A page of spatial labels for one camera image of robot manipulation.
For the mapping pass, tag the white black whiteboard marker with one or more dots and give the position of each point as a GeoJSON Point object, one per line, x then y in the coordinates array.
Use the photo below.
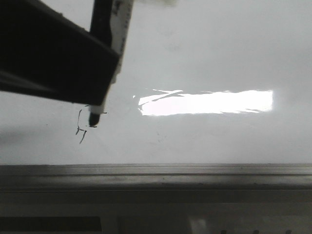
{"type": "Point", "coordinates": [110, 24]}

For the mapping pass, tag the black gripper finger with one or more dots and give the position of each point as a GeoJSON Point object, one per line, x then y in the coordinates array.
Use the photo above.
{"type": "Point", "coordinates": [44, 54]}

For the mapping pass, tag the white whiteboard with metal frame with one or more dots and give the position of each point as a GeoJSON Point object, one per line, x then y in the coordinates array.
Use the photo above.
{"type": "Point", "coordinates": [212, 94]}

